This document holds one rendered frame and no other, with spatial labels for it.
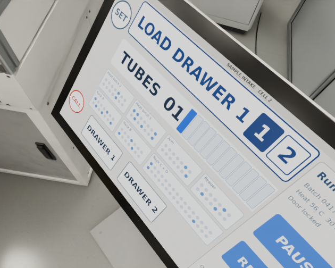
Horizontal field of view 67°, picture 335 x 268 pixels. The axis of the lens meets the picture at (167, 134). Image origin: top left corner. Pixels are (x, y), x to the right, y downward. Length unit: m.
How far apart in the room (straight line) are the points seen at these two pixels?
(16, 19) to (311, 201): 0.63
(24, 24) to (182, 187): 0.51
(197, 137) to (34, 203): 1.29
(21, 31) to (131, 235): 1.03
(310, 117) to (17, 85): 0.60
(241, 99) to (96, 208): 1.23
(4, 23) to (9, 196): 1.12
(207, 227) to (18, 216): 1.28
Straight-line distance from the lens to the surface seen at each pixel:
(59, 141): 0.95
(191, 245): 0.40
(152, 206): 0.41
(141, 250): 1.37
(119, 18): 0.42
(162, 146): 0.37
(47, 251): 1.48
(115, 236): 1.38
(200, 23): 0.35
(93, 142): 0.46
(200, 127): 0.33
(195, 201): 0.36
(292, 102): 0.31
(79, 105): 0.48
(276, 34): 2.46
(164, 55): 0.36
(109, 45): 0.43
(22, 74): 0.69
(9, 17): 0.65
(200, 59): 0.34
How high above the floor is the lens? 1.40
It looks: 62 degrees down
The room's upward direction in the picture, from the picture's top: 11 degrees clockwise
